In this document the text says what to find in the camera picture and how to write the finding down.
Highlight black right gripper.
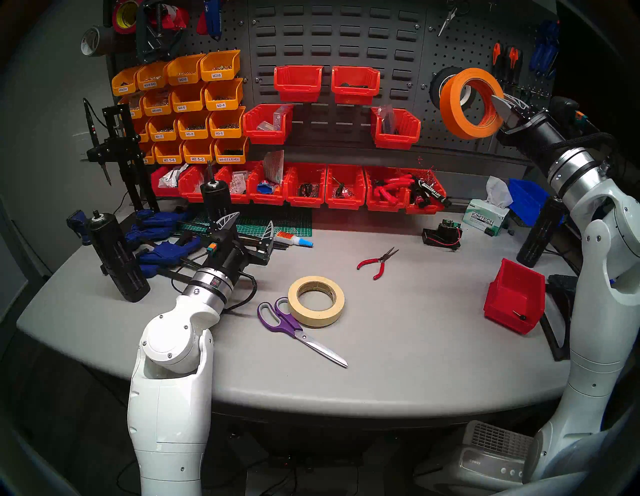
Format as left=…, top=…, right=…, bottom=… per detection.
left=491, top=95, right=568, bottom=166

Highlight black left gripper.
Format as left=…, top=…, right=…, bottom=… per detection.
left=206, top=212, right=275, bottom=280

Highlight orange tape roll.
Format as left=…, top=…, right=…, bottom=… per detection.
left=440, top=67, right=506, bottom=141

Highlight black tape roll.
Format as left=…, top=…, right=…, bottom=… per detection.
left=429, top=66, right=473, bottom=112

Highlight purple handled scissors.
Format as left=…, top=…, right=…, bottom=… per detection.
left=257, top=297, right=349, bottom=369

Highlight grey perforated pegboard panel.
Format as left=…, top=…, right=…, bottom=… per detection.
left=105, top=0, right=251, bottom=166
left=415, top=0, right=558, bottom=163

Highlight beige masking tape roll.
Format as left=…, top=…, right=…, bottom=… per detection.
left=287, top=276, right=346, bottom=328

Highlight red tape roll yellow core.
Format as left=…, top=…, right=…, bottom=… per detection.
left=111, top=0, right=141, bottom=35

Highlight red plastic storage bin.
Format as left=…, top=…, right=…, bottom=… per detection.
left=243, top=103, right=295, bottom=146
left=177, top=164, right=211, bottom=203
left=405, top=167, right=448, bottom=216
left=331, top=66, right=382, bottom=106
left=364, top=166, right=408, bottom=213
left=284, top=162, right=328, bottom=208
left=483, top=257, right=547, bottom=336
left=150, top=165, right=183, bottom=198
left=212, top=165, right=253, bottom=205
left=248, top=161, right=288, bottom=206
left=371, top=107, right=422, bottom=151
left=273, top=65, right=324, bottom=103
left=325, top=164, right=367, bottom=211

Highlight black cylinder with long bit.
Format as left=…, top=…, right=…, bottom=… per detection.
left=200, top=161, right=233, bottom=221

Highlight white glue bottle blue cap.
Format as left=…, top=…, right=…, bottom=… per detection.
left=274, top=231, right=315, bottom=248

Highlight green cutting mat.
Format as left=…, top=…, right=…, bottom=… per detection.
left=177, top=207, right=313, bottom=238

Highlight user manual in bag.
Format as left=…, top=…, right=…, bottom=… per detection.
left=262, top=150, right=286, bottom=185

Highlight yellow bin labelled HEX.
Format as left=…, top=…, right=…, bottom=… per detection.
left=214, top=136, right=250, bottom=165

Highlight blue bar clamp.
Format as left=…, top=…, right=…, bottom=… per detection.
left=125, top=209, right=193, bottom=243
left=135, top=235, right=203, bottom=278

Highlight yellow bin labelled M2.5-5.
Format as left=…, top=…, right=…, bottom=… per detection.
left=181, top=138, right=217, bottom=165

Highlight white crumpled plastic bag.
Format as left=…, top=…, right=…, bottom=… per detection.
left=159, top=165, right=190, bottom=189

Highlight small blue storage bin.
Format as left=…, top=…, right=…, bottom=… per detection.
left=507, top=178, right=551, bottom=228

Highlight yellow bin labelled M3-6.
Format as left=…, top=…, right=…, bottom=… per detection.
left=208, top=106, right=247, bottom=139

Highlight yellow bin labelled M2.5-6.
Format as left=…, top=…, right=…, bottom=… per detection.
left=153, top=141, right=185, bottom=165

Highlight clear plastic parts bag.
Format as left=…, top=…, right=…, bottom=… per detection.
left=257, top=106, right=291, bottom=132

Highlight yellow bin labelled M3-8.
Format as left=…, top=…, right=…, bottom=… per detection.
left=176, top=111, right=212, bottom=141

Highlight Kimtech tissue box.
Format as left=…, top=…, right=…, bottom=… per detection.
left=462, top=176, right=513, bottom=237

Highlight clear bag with black parts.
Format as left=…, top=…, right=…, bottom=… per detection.
left=377, top=105, right=401, bottom=136

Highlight yellow bin labelled M3-12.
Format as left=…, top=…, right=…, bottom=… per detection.
left=147, top=115, right=179, bottom=142

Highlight yellow bin labelled M3-4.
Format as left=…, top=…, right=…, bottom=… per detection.
left=204, top=77, right=245, bottom=112

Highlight black ribbed cylinder tool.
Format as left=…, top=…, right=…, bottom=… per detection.
left=516, top=196, right=566, bottom=268
left=86, top=210, right=152, bottom=303

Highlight yellow bin labelled M4-6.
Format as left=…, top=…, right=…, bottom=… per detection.
left=171, top=82, right=208, bottom=113

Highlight yellow bin labelled M4X4X6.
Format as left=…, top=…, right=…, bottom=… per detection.
left=142, top=89, right=174, bottom=117

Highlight yellow bin labelled M3X6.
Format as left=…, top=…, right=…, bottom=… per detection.
left=200, top=49, right=242, bottom=82

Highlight yellow bin labelled M4X6X5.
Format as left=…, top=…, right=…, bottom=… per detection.
left=120, top=92, right=147, bottom=118

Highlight yellow bin labelled M3X8 BAD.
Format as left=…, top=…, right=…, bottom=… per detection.
left=136, top=61, right=170, bottom=92

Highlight blue utility knife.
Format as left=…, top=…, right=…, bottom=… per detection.
left=202, top=0, right=223, bottom=42

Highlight red plastic tool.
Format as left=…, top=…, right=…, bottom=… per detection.
left=157, top=2, right=191, bottom=31

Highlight grey Coway air purifier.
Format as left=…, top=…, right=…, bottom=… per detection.
left=414, top=420, right=541, bottom=493

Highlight orange black handled file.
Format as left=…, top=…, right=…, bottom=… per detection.
left=492, top=46, right=520, bottom=151
left=477, top=42, right=502, bottom=151

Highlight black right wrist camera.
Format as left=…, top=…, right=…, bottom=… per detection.
left=550, top=96, right=588, bottom=132

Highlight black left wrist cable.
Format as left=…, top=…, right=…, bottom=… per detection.
left=220, top=270, right=259, bottom=315

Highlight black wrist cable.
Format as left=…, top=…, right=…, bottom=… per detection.
left=530, top=117, right=618, bottom=166
left=220, top=270, right=259, bottom=315

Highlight blue handled tool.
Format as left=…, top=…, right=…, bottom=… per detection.
left=529, top=20, right=561, bottom=78

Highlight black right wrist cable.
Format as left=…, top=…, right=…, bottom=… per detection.
left=530, top=117, right=618, bottom=166

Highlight red handled needle pliers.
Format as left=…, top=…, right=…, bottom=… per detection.
left=356, top=247, right=400, bottom=281

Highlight black metal stand frame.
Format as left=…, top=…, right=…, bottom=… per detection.
left=87, top=103, right=161, bottom=213

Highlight black battery holder with wires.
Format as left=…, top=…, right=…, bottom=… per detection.
left=422, top=220, right=463, bottom=251

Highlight grey louvred wall panel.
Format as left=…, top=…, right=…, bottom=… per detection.
left=247, top=0, right=426, bottom=151

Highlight dark blue tool handle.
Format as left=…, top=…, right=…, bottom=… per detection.
left=66, top=210, right=93, bottom=246

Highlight grey duct tape roll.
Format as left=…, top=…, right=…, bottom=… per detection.
left=80, top=26, right=121, bottom=57

